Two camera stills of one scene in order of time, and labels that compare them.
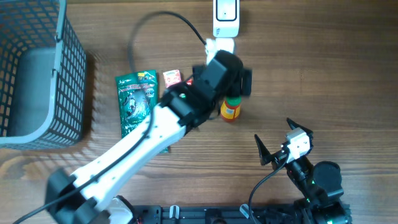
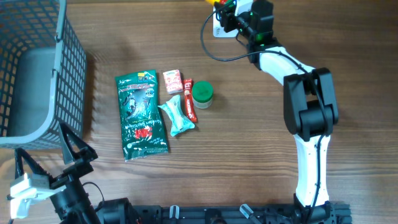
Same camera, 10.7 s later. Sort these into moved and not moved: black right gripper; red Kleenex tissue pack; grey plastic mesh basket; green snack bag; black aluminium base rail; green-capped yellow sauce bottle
Moved: green-capped yellow sauce bottle; black right gripper
Not moved: grey plastic mesh basket; red Kleenex tissue pack; black aluminium base rail; green snack bag
